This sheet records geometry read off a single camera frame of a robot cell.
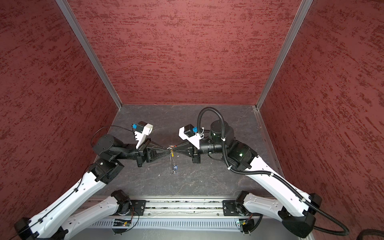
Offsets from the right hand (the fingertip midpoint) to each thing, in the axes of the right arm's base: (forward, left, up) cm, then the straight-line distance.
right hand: (174, 151), depth 55 cm
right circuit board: (-21, -32, -39) cm, 55 cm away
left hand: (-3, +2, +1) cm, 4 cm away
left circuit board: (-18, +31, -39) cm, 53 cm away
